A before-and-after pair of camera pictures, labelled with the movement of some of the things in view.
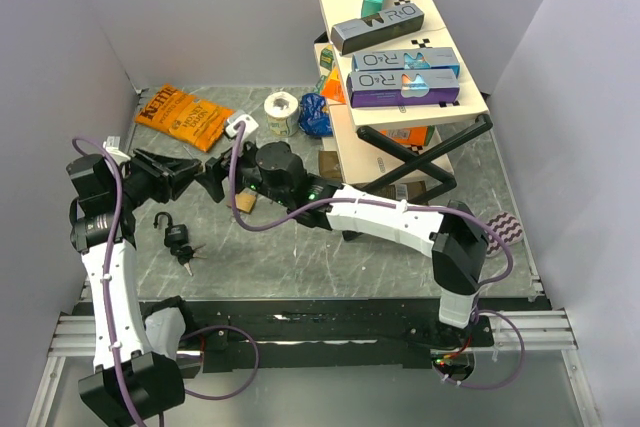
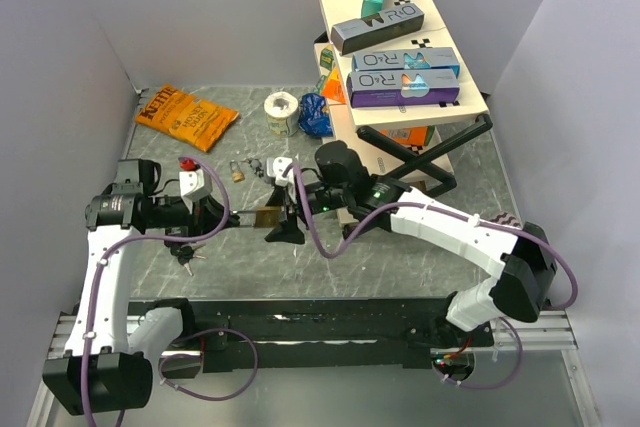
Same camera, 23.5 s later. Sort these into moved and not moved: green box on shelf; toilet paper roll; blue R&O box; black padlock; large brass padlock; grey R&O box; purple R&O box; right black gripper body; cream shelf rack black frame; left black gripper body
Moved: right black gripper body; left black gripper body; large brass padlock
Not moved: blue R&O box; green box on shelf; purple R&O box; grey R&O box; cream shelf rack black frame; black padlock; toilet paper roll
